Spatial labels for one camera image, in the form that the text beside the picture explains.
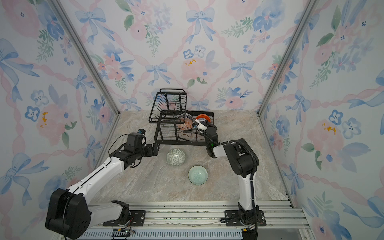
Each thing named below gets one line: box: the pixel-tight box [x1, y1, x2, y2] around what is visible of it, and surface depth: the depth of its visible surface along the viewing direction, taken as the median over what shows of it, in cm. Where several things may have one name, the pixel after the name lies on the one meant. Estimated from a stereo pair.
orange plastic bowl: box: [196, 114, 211, 123], surface depth 106 cm
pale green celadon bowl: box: [188, 165, 209, 185], surface depth 87 cm
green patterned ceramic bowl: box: [166, 149, 186, 167], surface depth 95 cm
